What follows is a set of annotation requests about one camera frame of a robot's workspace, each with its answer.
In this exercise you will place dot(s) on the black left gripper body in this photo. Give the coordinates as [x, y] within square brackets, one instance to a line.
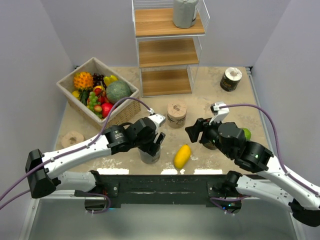
[143, 144]

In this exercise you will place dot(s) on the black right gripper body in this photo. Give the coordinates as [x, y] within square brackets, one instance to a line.
[209, 134]

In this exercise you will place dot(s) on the grey roll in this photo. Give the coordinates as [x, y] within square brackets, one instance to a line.
[185, 13]
[147, 158]

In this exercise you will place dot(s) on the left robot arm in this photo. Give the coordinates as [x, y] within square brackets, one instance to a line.
[49, 172]

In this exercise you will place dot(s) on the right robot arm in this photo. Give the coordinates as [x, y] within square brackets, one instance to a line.
[257, 159]

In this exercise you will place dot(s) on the green lime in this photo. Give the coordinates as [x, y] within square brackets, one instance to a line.
[247, 134]

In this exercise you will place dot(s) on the black white roll centre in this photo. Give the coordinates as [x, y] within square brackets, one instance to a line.
[209, 146]

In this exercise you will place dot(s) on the yellow mango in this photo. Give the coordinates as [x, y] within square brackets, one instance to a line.
[182, 156]

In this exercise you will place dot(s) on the brown roll centre table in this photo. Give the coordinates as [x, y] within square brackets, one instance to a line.
[176, 114]

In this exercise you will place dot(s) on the wicker basket with cloth liner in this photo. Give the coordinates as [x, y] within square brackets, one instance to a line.
[78, 98]

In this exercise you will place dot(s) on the red apple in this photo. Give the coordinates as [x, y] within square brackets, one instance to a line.
[106, 108]

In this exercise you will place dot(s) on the green netted melon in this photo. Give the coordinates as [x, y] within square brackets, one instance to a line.
[117, 90]

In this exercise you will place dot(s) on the red yellow peach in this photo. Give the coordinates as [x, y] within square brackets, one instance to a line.
[97, 108]

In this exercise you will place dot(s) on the black white roll back corner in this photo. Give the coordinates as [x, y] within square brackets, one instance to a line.
[230, 79]

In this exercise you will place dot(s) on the green grape bunch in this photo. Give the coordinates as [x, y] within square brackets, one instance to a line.
[91, 102]

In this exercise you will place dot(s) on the yellow bananas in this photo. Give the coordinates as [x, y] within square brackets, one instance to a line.
[109, 79]

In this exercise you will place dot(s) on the brown roll left edge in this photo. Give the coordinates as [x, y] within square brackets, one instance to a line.
[72, 138]

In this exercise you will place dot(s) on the dark purple grapes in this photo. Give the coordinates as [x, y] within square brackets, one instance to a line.
[98, 79]

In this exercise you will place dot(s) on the orange pineapple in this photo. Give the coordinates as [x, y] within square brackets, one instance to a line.
[83, 81]

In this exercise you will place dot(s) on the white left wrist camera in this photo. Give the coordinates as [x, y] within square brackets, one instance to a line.
[157, 119]

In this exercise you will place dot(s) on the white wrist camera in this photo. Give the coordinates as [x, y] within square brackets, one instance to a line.
[157, 119]
[219, 111]

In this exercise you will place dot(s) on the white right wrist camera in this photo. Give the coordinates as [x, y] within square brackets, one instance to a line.
[219, 111]

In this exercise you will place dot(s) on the white wire wooden shelf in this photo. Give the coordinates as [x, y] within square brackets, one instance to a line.
[168, 57]

